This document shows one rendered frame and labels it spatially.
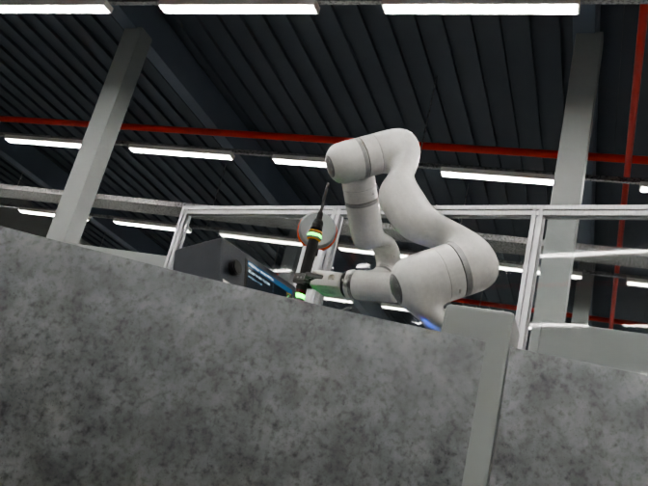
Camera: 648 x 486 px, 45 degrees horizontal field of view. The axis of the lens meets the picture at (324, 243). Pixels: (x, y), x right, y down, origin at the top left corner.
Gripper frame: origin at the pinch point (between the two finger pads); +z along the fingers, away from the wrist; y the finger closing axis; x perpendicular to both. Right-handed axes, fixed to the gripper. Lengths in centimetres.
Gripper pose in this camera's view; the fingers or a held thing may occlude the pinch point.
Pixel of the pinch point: (303, 281)
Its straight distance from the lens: 231.9
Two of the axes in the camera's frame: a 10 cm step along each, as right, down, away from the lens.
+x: 2.4, -9.2, 3.1
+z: -8.4, -0.3, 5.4
